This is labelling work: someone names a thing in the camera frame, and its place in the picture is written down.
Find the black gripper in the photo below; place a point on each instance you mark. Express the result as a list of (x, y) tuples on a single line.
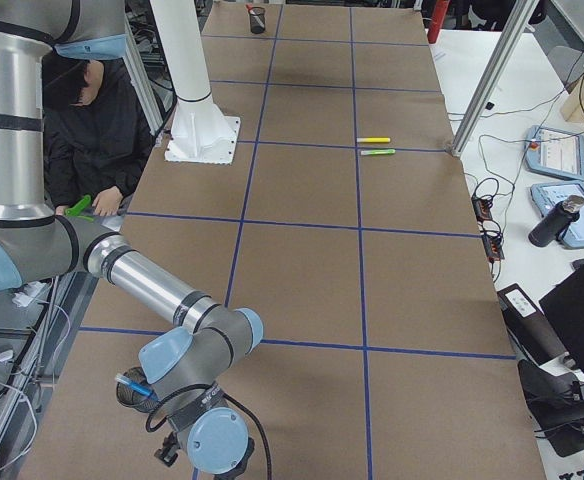
[(131, 394)]

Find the blue marker pen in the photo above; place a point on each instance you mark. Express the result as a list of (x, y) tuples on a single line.
[(132, 385)]

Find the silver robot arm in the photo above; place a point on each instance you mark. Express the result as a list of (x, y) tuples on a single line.
[(181, 367)]

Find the right black mesh cup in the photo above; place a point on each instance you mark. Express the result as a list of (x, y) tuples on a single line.
[(131, 399)]

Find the black mesh cup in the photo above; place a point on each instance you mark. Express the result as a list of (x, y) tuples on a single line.
[(131, 399), (257, 19)]

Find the white power strip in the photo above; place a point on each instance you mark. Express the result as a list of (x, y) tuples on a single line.
[(23, 297)]

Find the green handheld tool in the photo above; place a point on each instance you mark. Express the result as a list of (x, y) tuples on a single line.
[(81, 209)]

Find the seated person in black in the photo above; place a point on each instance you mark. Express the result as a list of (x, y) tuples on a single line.
[(96, 136)]

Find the yellow marker pen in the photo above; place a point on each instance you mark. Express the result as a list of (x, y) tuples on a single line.
[(373, 140)]

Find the green marker pen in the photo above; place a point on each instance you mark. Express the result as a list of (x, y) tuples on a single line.
[(378, 152)]

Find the left black mesh cup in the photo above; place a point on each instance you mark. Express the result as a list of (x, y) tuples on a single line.
[(257, 19)]

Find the black water bottle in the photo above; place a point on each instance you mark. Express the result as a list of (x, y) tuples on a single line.
[(556, 222)]

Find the near blue teach pendant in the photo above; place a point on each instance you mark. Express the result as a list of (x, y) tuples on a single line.
[(546, 195)]

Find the blue teach pendant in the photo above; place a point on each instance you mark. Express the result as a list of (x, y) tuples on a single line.
[(555, 153), (546, 195)]

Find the far blue teach pendant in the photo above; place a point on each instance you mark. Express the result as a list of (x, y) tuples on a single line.
[(555, 153)]

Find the red cylinder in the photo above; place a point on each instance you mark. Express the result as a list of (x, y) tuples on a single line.
[(438, 15)]

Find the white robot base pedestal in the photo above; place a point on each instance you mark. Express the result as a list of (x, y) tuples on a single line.
[(200, 132)]

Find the aluminium frame post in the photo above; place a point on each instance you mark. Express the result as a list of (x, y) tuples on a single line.
[(508, 39)]

